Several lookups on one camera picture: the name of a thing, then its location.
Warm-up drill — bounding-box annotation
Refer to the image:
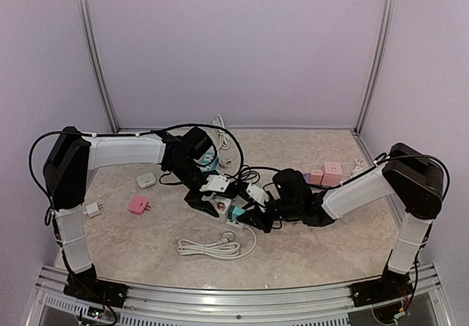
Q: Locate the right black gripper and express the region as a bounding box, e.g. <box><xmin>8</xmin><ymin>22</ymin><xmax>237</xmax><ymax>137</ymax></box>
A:
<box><xmin>235</xmin><ymin>198</ymin><xmax>300</xmax><ymax>234</ymax></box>

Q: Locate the teal charger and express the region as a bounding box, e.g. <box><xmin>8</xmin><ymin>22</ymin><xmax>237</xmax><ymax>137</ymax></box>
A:
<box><xmin>227</xmin><ymin>205</ymin><xmax>245</xmax><ymax>224</ymax></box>

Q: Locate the white power strip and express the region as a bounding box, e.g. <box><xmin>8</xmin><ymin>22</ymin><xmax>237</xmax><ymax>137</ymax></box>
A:
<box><xmin>203</xmin><ymin>212</ymin><xmax>245</xmax><ymax>229</ymax></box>

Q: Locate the white cube socket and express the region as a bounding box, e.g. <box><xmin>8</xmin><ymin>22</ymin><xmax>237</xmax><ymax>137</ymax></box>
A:
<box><xmin>210</xmin><ymin>194</ymin><xmax>232</xmax><ymax>223</ymax></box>

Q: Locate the beige pink charger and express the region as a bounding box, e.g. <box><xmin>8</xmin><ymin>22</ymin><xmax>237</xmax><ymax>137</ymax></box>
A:
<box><xmin>309</xmin><ymin>169</ymin><xmax>324</xmax><ymax>185</ymax></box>

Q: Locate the pink cube socket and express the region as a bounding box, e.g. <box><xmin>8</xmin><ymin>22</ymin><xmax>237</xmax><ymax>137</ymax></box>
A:
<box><xmin>321</xmin><ymin>161</ymin><xmax>343</xmax><ymax>187</ymax></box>

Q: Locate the small white charger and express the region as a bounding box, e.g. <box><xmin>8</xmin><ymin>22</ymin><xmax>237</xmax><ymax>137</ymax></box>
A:
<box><xmin>83</xmin><ymin>202</ymin><xmax>102</xmax><ymax>218</ymax></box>

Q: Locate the purple strip white cord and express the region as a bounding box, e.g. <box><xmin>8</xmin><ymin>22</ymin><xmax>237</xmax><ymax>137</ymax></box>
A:
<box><xmin>340</xmin><ymin>157</ymin><xmax>369</xmax><ymax>188</ymax></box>

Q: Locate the purple power strip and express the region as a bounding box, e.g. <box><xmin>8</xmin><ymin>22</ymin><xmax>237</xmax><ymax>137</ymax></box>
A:
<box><xmin>303</xmin><ymin>173</ymin><xmax>311</xmax><ymax>184</ymax></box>

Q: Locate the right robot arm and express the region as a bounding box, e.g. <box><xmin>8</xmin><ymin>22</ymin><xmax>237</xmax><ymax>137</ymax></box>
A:
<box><xmin>237</xmin><ymin>143</ymin><xmax>450</xmax><ymax>300</ymax></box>

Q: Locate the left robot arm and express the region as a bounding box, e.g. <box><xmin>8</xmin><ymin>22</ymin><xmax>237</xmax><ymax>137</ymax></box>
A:
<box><xmin>35</xmin><ymin>123</ymin><xmax>240</xmax><ymax>300</ymax></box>

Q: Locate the teal power strip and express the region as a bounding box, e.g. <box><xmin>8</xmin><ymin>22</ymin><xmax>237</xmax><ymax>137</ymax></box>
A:
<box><xmin>198</xmin><ymin>152</ymin><xmax>218</xmax><ymax>172</ymax></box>

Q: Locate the white square adapter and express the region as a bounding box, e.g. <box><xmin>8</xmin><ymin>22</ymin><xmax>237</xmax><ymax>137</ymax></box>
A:
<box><xmin>136</xmin><ymin>172</ymin><xmax>156</xmax><ymax>190</ymax></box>

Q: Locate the pink square adapter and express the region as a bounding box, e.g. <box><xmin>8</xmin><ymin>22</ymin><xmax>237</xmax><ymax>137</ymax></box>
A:
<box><xmin>128</xmin><ymin>196</ymin><xmax>150</xmax><ymax>215</ymax></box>

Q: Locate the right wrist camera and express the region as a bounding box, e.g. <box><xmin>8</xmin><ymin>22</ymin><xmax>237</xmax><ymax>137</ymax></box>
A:
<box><xmin>238</xmin><ymin>182</ymin><xmax>270</xmax><ymax>207</ymax></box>

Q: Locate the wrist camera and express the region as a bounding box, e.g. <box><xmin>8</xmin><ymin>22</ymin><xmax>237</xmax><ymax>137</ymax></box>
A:
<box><xmin>238</xmin><ymin>182</ymin><xmax>270</xmax><ymax>207</ymax></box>
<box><xmin>199</xmin><ymin>174</ymin><xmax>238</xmax><ymax>199</ymax></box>

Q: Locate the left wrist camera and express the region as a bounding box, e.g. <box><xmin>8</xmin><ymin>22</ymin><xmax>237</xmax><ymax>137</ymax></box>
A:
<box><xmin>199</xmin><ymin>174</ymin><xmax>238</xmax><ymax>199</ymax></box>

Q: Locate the teal strip white cord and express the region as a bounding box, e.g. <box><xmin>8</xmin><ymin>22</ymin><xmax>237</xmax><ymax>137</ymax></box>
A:
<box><xmin>212</xmin><ymin>114</ymin><xmax>234</xmax><ymax>169</ymax></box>

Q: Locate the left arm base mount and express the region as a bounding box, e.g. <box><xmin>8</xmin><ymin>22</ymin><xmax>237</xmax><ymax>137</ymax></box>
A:
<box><xmin>64</xmin><ymin>280</ymin><xmax>128</xmax><ymax>308</ymax></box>

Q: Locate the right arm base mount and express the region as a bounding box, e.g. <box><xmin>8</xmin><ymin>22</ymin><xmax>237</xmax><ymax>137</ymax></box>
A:
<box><xmin>350</xmin><ymin>272</ymin><xmax>413</xmax><ymax>308</ymax></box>

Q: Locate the aluminium front rail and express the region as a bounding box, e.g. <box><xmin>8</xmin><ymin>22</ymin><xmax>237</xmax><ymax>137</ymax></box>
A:
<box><xmin>27</xmin><ymin>263</ymin><xmax>446</xmax><ymax>326</ymax></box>

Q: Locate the left aluminium post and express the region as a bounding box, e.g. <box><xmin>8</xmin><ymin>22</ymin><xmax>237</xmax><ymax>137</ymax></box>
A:
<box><xmin>77</xmin><ymin>0</ymin><xmax>120</xmax><ymax>133</ymax></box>

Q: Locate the aluminium post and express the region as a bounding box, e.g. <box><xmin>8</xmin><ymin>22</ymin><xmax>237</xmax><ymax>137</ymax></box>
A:
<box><xmin>354</xmin><ymin>0</ymin><xmax>395</xmax><ymax>138</ymax></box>
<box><xmin>77</xmin><ymin>0</ymin><xmax>120</xmax><ymax>133</ymax></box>

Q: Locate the right aluminium post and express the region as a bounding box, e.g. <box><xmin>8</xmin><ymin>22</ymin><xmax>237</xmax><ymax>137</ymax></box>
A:
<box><xmin>354</xmin><ymin>0</ymin><xmax>395</xmax><ymax>138</ymax></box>

